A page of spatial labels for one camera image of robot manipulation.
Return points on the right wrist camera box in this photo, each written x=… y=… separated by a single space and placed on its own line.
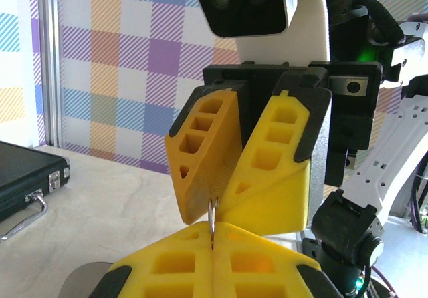
x=247 y=7

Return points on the black briefcase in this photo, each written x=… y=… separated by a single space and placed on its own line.
x=20 y=167

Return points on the silver keyring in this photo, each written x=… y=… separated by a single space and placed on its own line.
x=212 y=218

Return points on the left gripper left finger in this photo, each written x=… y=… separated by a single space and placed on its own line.
x=167 y=271

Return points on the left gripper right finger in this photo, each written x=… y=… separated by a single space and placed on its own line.
x=267 y=271

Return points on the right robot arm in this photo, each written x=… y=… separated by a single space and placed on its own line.
x=388 y=164

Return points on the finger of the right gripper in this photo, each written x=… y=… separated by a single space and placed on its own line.
x=214 y=164
x=284 y=184

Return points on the aluminium corner post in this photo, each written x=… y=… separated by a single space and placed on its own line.
x=50 y=61

